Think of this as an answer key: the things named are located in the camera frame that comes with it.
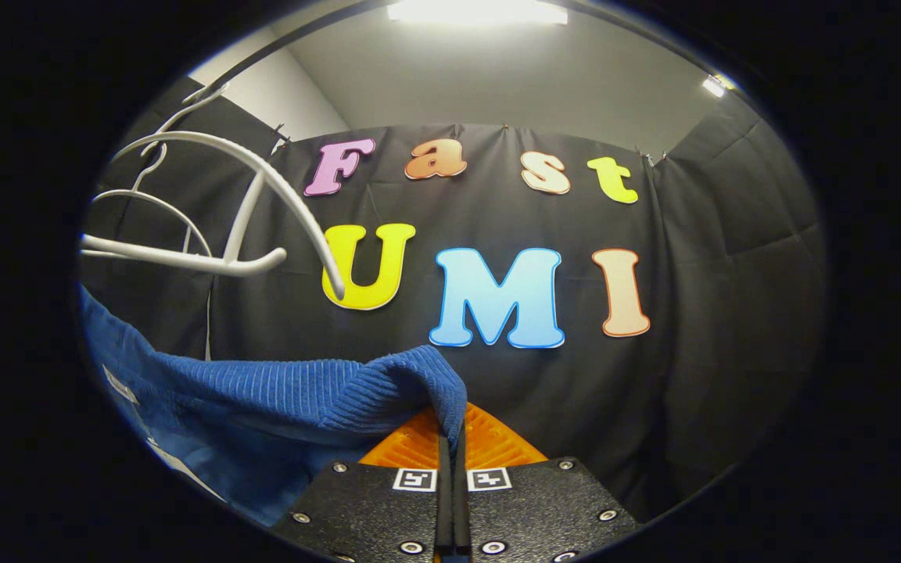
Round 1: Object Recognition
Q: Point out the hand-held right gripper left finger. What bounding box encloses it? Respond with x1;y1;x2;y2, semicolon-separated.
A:
271;403;451;563

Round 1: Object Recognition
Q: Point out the white plastic hanger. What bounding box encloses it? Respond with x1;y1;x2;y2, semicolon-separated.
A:
91;145;214;257
79;82;346;300

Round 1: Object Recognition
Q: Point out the black backdrop cloth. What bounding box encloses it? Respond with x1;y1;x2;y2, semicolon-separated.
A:
79;74;827;521

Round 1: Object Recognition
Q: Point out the rectangular ceiling light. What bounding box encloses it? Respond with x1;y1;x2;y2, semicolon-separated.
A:
386;0;569;26

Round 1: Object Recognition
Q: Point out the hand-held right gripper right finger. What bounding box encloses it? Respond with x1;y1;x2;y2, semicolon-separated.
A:
454;403;643;563

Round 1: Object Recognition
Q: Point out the blue corduroy jacket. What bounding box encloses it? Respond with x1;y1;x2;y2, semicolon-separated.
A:
79;285;468;529

